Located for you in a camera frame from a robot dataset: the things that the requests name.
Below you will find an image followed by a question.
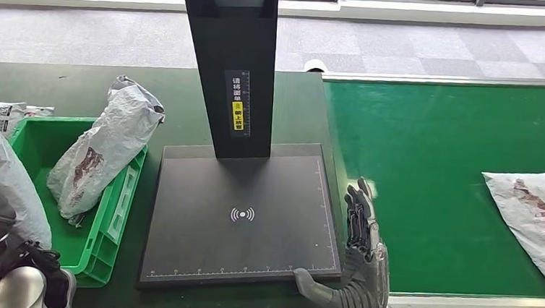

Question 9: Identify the clear plastic hand wrap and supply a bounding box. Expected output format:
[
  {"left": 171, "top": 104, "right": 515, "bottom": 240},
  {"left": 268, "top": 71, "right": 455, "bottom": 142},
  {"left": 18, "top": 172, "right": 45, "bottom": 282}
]
[{"left": 359, "top": 241, "right": 394, "bottom": 308}]

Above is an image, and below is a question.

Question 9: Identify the green plastic crate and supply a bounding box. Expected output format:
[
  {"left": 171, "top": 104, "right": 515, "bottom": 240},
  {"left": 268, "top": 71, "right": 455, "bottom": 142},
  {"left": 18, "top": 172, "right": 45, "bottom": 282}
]
[{"left": 0, "top": 112, "right": 150, "bottom": 292}]

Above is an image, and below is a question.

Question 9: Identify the aluminium conveyor frame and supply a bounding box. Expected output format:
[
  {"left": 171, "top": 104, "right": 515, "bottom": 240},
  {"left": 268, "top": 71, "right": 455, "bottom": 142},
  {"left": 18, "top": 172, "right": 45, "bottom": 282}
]
[{"left": 304, "top": 59, "right": 545, "bottom": 308}]

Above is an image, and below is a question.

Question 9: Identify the white round roller end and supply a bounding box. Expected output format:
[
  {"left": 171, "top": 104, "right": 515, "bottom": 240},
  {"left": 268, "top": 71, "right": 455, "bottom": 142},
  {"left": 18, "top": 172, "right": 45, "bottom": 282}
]
[{"left": 303, "top": 58, "right": 328, "bottom": 75}]

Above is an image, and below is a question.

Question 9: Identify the black and yellow label sticker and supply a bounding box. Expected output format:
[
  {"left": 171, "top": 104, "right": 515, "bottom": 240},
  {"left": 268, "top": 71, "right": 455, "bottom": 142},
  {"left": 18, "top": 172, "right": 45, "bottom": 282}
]
[{"left": 220, "top": 69, "right": 256, "bottom": 140}]

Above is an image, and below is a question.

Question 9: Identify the black inbound scanner machine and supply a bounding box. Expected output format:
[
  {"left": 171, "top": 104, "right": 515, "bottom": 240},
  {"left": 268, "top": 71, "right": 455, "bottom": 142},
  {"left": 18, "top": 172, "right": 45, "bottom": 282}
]
[{"left": 137, "top": 0, "right": 363, "bottom": 303}]

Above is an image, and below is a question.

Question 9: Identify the white parcel with red print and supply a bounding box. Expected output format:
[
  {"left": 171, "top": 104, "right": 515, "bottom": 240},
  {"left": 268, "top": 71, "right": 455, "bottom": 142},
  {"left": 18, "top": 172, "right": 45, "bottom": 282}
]
[
  {"left": 473, "top": 167, "right": 545, "bottom": 304},
  {"left": 43, "top": 70, "right": 169, "bottom": 233}
]

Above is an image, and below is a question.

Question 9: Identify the small white plastic parcel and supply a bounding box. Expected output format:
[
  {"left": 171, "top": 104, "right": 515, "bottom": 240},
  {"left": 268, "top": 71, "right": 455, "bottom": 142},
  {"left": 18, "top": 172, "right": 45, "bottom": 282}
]
[{"left": 24, "top": 104, "right": 56, "bottom": 120}]

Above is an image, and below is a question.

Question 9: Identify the green conveyor belt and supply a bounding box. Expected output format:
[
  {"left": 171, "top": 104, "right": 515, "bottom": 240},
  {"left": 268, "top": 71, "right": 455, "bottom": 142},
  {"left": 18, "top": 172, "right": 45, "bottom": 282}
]
[{"left": 309, "top": 69, "right": 545, "bottom": 306}]

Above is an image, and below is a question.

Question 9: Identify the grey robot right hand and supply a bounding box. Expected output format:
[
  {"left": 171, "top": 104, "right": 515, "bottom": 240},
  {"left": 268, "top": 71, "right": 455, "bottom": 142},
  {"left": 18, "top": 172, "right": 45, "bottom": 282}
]
[{"left": 291, "top": 174, "right": 398, "bottom": 308}]

